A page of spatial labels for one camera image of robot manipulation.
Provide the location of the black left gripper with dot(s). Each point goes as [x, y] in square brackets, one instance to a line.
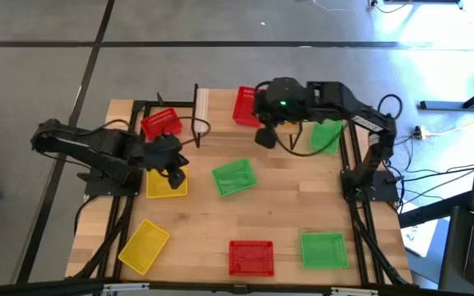
[165, 152]

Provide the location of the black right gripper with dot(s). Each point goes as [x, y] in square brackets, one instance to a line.
[284, 98]

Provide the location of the red plastic mesh basket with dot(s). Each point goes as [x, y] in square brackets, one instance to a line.
[159, 123]
[251, 258]
[243, 107]

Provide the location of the green plastic mesh basket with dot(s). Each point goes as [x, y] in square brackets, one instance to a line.
[323, 251]
[234, 177]
[323, 137]

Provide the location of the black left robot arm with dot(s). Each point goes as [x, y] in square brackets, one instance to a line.
[97, 144]

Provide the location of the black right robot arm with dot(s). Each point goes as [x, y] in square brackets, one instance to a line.
[344, 100]

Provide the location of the wooden shelf with black legs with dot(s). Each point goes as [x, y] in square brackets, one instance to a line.
[216, 111]

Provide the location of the power plug adapter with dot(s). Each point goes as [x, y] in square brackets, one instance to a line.
[417, 132]

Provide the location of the black stand foot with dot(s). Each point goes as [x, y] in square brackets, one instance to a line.
[442, 105]

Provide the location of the black diagonal table beam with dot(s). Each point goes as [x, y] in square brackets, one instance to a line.
[426, 211]

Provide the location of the white paper sheet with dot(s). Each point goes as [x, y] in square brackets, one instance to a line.
[420, 240]

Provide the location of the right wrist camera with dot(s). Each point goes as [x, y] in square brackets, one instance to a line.
[266, 138]

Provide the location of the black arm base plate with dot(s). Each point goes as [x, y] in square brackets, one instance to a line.
[385, 187]
[105, 189]

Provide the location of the black aluminium table frame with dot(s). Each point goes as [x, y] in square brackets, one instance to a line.
[171, 103]

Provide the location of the silver frame bracket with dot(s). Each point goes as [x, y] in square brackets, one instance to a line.
[354, 291]
[126, 286]

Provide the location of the table-level camera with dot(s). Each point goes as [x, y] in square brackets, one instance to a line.
[240, 289]

